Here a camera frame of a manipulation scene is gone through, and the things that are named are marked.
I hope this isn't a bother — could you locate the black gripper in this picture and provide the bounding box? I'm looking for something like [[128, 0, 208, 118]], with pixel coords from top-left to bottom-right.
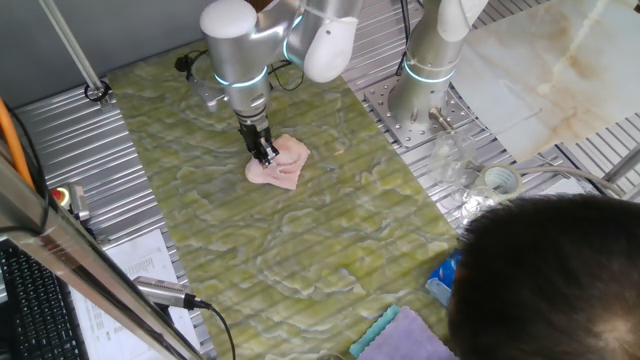
[[237, 118, 280, 167]]

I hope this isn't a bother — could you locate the pink fluffy cloth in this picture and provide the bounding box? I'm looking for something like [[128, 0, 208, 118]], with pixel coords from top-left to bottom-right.
[[244, 132, 312, 191]]

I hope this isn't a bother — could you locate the teal cloth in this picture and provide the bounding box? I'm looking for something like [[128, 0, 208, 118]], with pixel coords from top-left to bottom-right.
[[348, 303, 402, 359]]

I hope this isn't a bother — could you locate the purple cloth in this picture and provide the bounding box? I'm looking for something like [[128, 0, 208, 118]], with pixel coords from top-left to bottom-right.
[[357, 305, 459, 360]]

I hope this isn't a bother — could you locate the green marble pattern mat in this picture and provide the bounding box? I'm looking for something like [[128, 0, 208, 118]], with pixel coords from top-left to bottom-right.
[[106, 42, 459, 360]]

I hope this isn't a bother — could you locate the printed table paper sheet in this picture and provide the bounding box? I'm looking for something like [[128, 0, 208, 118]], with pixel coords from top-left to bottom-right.
[[69, 228, 201, 360]]

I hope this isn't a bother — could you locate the clear glass beaker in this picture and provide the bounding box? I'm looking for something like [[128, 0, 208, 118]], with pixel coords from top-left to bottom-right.
[[457, 169, 501, 226], [428, 130, 477, 184]]

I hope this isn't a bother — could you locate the red emergency stop button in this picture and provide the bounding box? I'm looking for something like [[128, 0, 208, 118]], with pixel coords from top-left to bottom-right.
[[49, 184, 71, 208]]

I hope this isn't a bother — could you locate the blue tissue pack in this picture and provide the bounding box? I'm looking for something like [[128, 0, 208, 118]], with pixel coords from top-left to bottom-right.
[[425, 248, 464, 307]]

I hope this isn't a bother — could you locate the aluminium pole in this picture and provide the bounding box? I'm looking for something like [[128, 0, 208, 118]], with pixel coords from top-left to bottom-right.
[[37, 0, 109, 96]]

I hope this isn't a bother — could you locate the orange tube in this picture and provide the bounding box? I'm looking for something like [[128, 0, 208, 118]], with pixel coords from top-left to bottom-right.
[[0, 97, 36, 191]]

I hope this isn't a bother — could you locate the beige tape roll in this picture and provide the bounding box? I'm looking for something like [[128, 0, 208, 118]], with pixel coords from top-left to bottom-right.
[[474, 162, 524, 206]]

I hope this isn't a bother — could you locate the black keyboard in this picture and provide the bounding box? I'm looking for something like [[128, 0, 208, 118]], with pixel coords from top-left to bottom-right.
[[0, 239, 91, 360]]

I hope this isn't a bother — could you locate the white marble pattern sheet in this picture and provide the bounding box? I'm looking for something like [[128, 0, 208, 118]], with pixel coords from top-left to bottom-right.
[[449, 0, 640, 164]]

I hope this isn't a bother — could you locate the white paper with text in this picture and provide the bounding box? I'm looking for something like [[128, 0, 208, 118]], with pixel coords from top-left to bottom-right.
[[537, 177, 589, 197]]

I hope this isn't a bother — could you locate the person's head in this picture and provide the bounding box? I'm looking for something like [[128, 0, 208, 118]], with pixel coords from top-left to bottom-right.
[[447, 193, 640, 360]]

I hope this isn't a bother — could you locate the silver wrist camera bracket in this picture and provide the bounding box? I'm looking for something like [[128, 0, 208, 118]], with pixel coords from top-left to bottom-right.
[[188, 74, 232, 114]]

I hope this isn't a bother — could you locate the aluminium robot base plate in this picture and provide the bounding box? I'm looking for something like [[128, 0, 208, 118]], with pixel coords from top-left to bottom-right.
[[363, 75, 476, 150]]

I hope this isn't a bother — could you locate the silver ribbed camera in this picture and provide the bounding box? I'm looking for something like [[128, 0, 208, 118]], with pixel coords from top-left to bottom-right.
[[132, 275, 199, 311]]

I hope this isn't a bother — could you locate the black camera cable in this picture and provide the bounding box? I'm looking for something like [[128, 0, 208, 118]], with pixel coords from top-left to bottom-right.
[[192, 298, 237, 360]]

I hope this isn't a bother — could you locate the black ring at pole foot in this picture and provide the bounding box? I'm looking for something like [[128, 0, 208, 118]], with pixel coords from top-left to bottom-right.
[[83, 79, 112, 104]]

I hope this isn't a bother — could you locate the grey metal camera box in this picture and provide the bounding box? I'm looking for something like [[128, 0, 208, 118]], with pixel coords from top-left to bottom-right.
[[67, 182, 91, 221]]

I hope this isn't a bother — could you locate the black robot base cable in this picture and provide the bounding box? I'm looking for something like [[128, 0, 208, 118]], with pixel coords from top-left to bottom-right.
[[397, 0, 411, 79]]

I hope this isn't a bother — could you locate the shiny metal frame bar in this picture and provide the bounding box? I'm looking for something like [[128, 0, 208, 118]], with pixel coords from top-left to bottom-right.
[[0, 144, 206, 360]]

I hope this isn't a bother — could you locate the thin black cable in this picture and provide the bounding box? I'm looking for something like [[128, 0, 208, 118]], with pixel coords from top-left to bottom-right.
[[0, 107, 51, 236]]

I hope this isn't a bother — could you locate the grey hose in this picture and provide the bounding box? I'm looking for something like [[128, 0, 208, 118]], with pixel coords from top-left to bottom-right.
[[514, 166, 626, 199]]

